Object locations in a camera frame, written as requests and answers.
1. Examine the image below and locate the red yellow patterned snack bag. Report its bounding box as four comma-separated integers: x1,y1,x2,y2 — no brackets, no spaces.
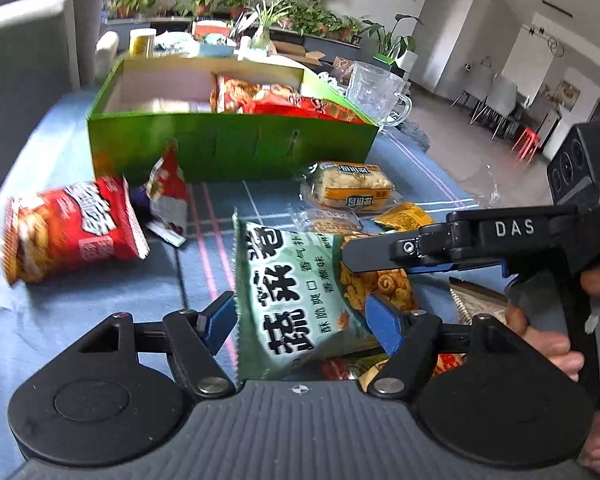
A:
209,74,302,115

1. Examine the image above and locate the green white snack bag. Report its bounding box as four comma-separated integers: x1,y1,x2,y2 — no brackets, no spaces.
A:
231,209,417,382

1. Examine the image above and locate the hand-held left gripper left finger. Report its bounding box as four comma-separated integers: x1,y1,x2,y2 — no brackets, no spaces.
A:
75,291,239,399

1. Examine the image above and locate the yellow can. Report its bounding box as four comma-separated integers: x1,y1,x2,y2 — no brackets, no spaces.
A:
128,28,158,58

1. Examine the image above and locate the red patterned snack packet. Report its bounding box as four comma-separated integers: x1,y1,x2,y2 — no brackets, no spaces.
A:
321,351,467,382

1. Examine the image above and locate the green cardboard box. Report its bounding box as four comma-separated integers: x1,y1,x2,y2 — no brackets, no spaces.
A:
86,55,382,185

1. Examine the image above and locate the glass pitcher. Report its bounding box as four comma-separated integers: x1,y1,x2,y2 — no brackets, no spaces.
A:
346,60,414,132

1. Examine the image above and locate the red stool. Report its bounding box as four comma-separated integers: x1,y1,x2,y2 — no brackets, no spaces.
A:
511,126,542,163

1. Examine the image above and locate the yellow foil snack packet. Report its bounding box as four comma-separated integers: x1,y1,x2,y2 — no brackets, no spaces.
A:
371,201,437,234

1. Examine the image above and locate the grey sofa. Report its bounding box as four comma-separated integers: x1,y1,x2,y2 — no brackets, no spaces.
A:
0,0,107,203

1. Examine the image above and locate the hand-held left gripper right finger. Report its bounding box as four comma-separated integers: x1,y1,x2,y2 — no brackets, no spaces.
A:
360,294,526,395

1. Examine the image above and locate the framed wall picture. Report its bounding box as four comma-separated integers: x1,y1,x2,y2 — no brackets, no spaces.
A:
554,80,582,112

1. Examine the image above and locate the round marble side table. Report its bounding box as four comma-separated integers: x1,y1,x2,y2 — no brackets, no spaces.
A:
400,119,432,152

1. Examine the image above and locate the clear cake packet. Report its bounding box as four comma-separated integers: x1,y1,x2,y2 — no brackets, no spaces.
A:
289,204,365,237

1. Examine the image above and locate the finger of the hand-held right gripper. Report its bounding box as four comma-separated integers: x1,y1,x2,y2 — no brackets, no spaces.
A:
407,257,511,278
340,204,568,274

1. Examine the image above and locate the small red white packet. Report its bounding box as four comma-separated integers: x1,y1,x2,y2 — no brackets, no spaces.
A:
144,141,192,248

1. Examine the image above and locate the large-leaf plant white planter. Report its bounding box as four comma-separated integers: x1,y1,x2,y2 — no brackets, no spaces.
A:
361,13,425,72

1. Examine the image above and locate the person's right hand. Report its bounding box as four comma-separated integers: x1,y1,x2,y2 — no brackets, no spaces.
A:
505,255,600,471

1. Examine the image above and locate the red snack bag white lettering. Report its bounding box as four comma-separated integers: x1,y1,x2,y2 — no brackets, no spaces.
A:
1,175,152,287

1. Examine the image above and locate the blue tray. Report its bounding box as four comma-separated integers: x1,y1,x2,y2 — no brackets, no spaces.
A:
197,41,237,59

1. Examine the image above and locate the light cushion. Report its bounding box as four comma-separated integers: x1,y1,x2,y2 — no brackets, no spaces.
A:
96,31,120,70

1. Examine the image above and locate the orange box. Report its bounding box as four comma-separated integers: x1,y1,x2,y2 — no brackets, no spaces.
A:
191,18,234,39

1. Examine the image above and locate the open brown cardboard box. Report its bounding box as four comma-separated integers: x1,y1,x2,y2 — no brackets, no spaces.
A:
271,40,327,67

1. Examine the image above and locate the glass vase with spider plant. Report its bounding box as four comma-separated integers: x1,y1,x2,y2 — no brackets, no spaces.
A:
229,1,302,52

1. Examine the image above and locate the blue striped tablecloth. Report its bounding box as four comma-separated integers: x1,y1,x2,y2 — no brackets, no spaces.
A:
0,91,483,480

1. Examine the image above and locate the dining chair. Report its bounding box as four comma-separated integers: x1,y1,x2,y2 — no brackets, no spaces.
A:
484,77,523,140
450,66,497,127

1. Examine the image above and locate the yellow bread packet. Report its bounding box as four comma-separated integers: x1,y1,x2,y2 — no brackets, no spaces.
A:
299,160,397,214

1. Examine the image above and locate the brown striped packet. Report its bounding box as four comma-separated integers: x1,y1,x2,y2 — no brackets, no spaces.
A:
449,279,512,327

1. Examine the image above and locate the orange paper bag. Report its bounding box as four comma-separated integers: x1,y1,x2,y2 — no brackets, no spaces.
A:
331,57,357,83

